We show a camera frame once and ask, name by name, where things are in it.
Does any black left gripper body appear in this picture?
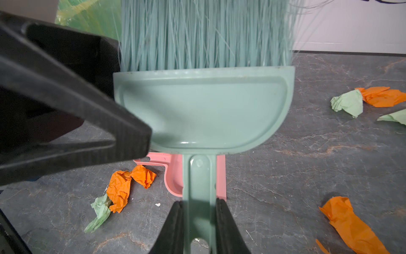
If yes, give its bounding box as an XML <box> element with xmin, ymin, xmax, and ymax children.
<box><xmin>1</xmin><ymin>12</ymin><xmax>152</xmax><ymax>185</ymax></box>

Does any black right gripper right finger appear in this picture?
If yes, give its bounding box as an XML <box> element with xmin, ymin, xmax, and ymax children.
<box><xmin>216</xmin><ymin>199</ymin><xmax>251</xmax><ymax>254</ymax></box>

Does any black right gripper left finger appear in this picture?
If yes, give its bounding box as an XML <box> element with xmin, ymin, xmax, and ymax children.
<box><xmin>149</xmin><ymin>201</ymin><xmax>184</xmax><ymax>254</ymax></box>

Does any pink plastic dustpan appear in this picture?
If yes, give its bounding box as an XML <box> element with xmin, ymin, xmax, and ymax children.
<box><xmin>134</xmin><ymin>152</ymin><xmax>227</xmax><ymax>201</ymax></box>

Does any green hand brush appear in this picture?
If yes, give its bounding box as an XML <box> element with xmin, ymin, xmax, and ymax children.
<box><xmin>114</xmin><ymin>1</ymin><xmax>303</xmax><ymax>254</ymax></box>

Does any orange crumpled paper scrap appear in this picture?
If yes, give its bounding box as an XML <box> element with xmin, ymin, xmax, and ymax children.
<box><xmin>107</xmin><ymin>165</ymin><xmax>156</xmax><ymax>213</ymax></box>

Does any green crumpled paper scrap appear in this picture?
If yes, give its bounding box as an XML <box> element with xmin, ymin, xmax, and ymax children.
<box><xmin>84</xmin><ymin>194</ymin><xmax>112</xmax><ymax>233</ymax></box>

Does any green bin with plastic liner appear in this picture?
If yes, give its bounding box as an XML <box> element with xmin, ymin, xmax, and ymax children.
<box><xmin>55</xmin><ymin>0</ymin><xmax>121</xmax><ymax>40</ymax></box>

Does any orange paper scrap centre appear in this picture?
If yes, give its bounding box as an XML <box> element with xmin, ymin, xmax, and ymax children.
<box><xmin>319</xmin><ymin>196</ymin><xmax>388</xmax><ymax>254</ymax></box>

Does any green paper scrap far corner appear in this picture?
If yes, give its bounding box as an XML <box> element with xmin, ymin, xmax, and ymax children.
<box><xmin>331</xmin><ymin>90</ymin><xmax>363</xmax><ymax>118</ymax></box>

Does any orange paper scrap far corner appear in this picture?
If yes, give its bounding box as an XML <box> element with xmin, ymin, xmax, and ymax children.
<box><xmin>356</xmin><ymin>87</ymin><xmax>406</xmax><ymax>108</ymax></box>

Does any green paper scrap far right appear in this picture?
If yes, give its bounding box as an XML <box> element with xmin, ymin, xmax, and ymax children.
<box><xmin>377</xmin><ymin>109</ymin><xmax>406</xmax><ymax>126</ymax></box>

